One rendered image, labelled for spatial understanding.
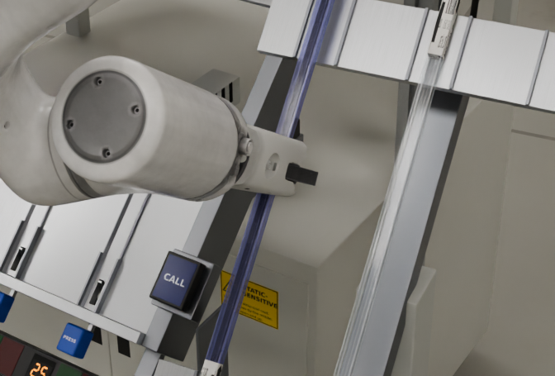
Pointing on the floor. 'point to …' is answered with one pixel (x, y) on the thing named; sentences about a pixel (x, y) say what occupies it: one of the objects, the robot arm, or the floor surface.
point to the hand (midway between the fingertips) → (272, 169)
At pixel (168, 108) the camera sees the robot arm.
